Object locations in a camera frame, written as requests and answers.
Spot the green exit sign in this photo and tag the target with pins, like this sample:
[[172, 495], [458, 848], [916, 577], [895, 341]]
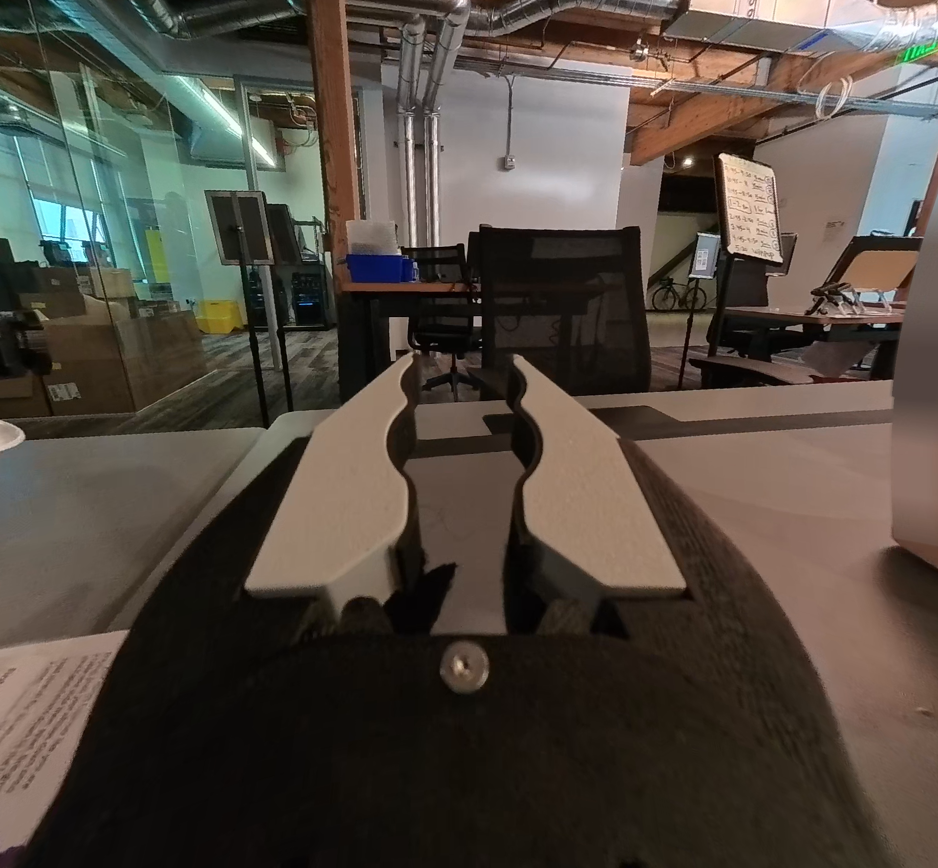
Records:
[[920, 54]]

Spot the wooden desk with black legs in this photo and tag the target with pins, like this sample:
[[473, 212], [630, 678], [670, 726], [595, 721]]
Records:
[[359, 340]]

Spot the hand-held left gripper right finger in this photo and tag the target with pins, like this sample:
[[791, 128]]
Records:
[[593, 509]]

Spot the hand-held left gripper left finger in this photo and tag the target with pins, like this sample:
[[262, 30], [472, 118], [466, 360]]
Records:
[[330, 501]]

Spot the rectangular metal air duct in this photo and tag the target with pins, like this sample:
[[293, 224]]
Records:
[[769, 10]]

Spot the blue plastic bin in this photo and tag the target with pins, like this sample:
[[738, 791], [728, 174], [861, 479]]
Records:
[[374, 268]]

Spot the bicycle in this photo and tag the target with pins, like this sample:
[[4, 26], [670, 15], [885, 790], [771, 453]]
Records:
[[663, 296]]

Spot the stack of cardboard boxes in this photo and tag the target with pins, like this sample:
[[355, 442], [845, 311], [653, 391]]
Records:
[[110, 362]]

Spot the long black tape strip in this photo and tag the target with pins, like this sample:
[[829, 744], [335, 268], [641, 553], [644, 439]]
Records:
[[733, 427]]

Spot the black mesh office chair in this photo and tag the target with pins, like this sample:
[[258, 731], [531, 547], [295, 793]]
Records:
[[564, 296]]

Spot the wooden side table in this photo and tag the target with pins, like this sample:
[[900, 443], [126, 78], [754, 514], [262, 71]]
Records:
[[777, 314]]

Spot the printed instruction paper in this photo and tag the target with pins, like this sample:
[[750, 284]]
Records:
[[44, 721]]

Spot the bubble wrap sheet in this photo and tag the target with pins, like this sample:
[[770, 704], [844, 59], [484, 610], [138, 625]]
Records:
[[372, 237]]

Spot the framed sign stand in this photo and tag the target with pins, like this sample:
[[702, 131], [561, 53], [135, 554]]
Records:
[[282, 234], [240, 226]]

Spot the black swivel office chair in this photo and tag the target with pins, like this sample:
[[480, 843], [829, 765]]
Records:
[[440, 333]]

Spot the black server rack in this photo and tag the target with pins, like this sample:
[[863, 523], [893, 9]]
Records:
[[308, 303]]

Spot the yellow floor bin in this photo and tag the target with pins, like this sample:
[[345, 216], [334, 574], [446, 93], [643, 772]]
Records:
[[218, 317]]

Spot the handwritten whiteboard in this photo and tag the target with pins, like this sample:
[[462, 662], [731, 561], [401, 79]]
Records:
[[747, 208]]

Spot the tan-backed chair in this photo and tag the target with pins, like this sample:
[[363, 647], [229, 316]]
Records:
[[879, 270]]

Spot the rectangular black tape patch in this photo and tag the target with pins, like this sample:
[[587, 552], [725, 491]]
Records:
[[623, 413]]

